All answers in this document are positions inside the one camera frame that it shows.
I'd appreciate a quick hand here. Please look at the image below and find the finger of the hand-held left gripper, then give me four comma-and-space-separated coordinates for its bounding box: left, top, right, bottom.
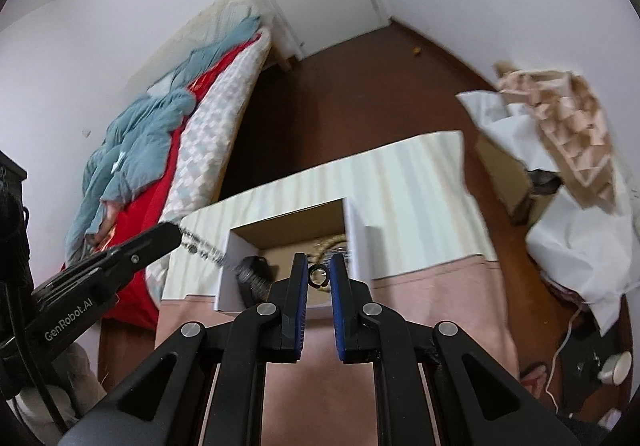
99, 222, 183, 277

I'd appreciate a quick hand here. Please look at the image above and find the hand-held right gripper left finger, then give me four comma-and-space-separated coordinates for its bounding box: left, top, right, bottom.
61, 253, 308, 446

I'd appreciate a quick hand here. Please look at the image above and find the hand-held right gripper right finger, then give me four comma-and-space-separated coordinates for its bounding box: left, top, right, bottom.
330, 255, 584, 446

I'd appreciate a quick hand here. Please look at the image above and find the black ring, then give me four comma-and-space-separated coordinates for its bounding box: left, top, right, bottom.
307, 263, 329, 289

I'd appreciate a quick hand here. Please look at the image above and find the black smart band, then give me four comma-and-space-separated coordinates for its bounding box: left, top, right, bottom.
234, 255, 277, 307

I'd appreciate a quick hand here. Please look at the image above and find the silver disc chain necklace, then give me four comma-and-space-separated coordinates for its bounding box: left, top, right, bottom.
177, 226, 242, 273

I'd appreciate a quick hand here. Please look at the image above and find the wooden bead bracelet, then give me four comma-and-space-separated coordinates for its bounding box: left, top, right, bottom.
309, 234, 349, 295

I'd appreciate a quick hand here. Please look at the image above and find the white cardboard box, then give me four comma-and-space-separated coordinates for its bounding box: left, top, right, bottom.
213, 196, 384, 317

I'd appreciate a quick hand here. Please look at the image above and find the bed with red blanket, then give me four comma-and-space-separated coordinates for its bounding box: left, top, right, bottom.
61, 32, 264, 331

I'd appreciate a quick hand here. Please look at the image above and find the cream fuzzy cloth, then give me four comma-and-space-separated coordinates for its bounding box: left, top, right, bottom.
10, 340, 109, 428

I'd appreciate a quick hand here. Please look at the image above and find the blue quilt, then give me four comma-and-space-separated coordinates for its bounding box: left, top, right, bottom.
64, 14, 264, 263

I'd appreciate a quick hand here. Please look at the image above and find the pink suede mat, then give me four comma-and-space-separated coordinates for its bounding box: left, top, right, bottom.
154, 256, 522, 446

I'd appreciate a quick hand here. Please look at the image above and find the checkered bed sheet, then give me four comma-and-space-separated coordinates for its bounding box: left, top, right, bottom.
144, 27, 274, 303

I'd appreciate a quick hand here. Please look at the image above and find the pink slipper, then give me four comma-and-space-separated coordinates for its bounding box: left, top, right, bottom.
519, 360, 552, 398

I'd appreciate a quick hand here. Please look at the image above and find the brown cardboard box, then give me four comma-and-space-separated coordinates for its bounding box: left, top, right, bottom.
474, 130, 534, 227

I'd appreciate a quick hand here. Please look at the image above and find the pink patterned cloth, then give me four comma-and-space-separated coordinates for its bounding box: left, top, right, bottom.
544, 275, 587, 303

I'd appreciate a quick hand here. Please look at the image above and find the cream pillow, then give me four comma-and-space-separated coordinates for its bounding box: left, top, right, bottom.
144, 0, 262, 92

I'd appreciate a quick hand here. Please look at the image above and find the white round object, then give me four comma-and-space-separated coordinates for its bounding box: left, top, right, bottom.
597, 350, 634, 385

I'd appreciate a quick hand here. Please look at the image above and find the beige patterned scarf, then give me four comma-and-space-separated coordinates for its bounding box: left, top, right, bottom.
492, 60, 617, 213

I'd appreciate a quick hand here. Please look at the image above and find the black cable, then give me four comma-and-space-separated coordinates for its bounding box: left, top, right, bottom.
0, 271, 77, 433

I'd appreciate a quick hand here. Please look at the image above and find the white charging cable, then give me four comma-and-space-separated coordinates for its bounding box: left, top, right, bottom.
541, 305, 589, 418

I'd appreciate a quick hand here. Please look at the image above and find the wooden bed frame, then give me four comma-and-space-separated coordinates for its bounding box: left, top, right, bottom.
264, 14, 302, 72

